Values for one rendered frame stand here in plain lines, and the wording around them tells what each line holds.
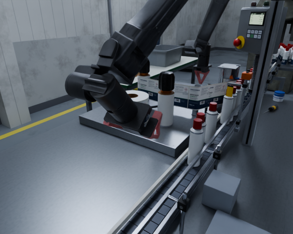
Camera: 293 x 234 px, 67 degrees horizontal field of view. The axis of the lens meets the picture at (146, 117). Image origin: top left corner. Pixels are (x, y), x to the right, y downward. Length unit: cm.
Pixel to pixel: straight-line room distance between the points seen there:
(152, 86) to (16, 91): 242
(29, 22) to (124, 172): 324
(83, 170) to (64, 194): 15
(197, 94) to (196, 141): 52
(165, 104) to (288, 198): 66
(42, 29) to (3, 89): 115
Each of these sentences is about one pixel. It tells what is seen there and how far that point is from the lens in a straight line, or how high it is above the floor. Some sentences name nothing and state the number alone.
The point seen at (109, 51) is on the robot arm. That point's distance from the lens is 43.
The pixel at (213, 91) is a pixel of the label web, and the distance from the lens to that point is 144.
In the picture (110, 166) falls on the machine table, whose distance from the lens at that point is 103.
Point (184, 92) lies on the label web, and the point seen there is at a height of 102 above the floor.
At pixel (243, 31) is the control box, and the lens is 120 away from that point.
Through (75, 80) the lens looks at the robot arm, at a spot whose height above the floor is 133.
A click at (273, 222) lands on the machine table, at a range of 90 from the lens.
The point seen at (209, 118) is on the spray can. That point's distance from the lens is 105.
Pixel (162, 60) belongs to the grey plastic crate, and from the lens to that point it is 309.
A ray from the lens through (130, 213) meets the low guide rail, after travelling 72.
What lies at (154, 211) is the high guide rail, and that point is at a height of 96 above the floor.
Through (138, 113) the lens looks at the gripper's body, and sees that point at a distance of 49.
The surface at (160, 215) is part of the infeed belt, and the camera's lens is 76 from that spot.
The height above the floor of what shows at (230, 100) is 103.
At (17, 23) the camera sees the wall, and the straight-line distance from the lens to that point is 384.
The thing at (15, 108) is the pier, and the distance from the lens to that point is 360.
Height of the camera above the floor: 145
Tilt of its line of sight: 25 degrees down
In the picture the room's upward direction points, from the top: straight up
